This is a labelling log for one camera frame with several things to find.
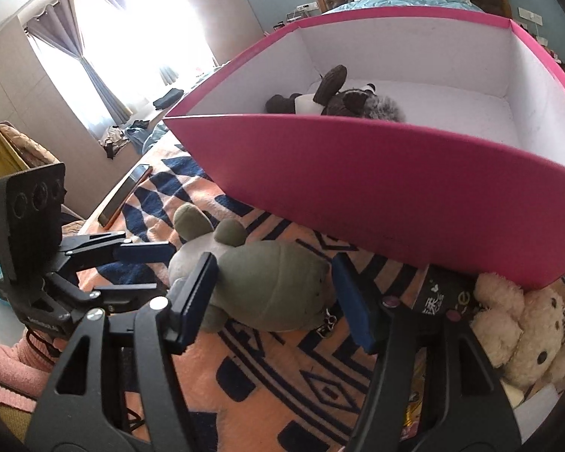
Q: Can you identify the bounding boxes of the light blue duvet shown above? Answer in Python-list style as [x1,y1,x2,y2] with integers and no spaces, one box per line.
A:
[321,0,484,14]

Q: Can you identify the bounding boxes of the grey tied curtain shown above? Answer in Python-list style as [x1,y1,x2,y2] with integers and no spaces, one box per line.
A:
[26,5,135,126]

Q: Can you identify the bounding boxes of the white cylindrical object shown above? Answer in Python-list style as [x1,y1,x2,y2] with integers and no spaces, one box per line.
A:
[294,94,327,116]

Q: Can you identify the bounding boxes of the plain white box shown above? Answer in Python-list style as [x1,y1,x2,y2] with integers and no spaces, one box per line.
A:
[499,380,564,434]

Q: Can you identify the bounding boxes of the orange and navy patterned blanket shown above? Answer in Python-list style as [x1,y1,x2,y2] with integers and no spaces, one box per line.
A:
[61,125,565,452]

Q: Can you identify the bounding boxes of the brown quilted jacket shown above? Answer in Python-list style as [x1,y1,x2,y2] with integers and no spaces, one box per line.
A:
[0,122,60,171]

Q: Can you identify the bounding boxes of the colourful snack packet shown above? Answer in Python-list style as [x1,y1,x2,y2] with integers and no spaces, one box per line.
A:
[402,358,427,440]

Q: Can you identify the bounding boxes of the black garment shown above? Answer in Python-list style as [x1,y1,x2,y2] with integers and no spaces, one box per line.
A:
[153,89,185,108]

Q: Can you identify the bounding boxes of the black cable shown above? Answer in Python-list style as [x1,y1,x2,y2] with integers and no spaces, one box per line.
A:
[26,332,61,364]

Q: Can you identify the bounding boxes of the pile of clothes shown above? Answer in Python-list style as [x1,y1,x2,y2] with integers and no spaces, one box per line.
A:
[99,125,133,159]

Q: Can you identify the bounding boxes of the person's left forearm pink sleeve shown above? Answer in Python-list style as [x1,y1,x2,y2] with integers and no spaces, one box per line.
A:
[0,334,63,402]

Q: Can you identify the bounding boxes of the dark brown plush toy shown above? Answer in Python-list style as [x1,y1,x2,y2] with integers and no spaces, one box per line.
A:
[265,65,408,124]

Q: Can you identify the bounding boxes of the smartphone with orange case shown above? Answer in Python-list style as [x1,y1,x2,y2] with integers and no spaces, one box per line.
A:
[98,164,152,228]

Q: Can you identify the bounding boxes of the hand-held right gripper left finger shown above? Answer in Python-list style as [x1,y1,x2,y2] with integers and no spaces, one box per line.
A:
[26,252,220,452]

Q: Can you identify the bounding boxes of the blue cloth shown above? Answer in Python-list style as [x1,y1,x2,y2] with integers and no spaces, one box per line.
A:
[125,120,168,154]

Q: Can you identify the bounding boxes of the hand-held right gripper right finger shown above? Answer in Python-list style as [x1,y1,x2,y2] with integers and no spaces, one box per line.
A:
[332,253,521,452]

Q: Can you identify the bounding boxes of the cream plush toy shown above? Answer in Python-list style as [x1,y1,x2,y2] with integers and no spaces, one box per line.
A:
[471,270,565,389]

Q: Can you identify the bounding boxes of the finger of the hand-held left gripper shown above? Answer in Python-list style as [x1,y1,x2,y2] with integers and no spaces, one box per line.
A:
[73,282,171,315]
[59,230,178,270]

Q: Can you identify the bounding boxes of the pink cardboard box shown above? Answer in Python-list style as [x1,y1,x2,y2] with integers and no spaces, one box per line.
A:
[164,7,565,293]

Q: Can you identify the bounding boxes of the grey green plush toy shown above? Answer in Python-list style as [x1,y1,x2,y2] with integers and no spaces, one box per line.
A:
[168,203,333,333]

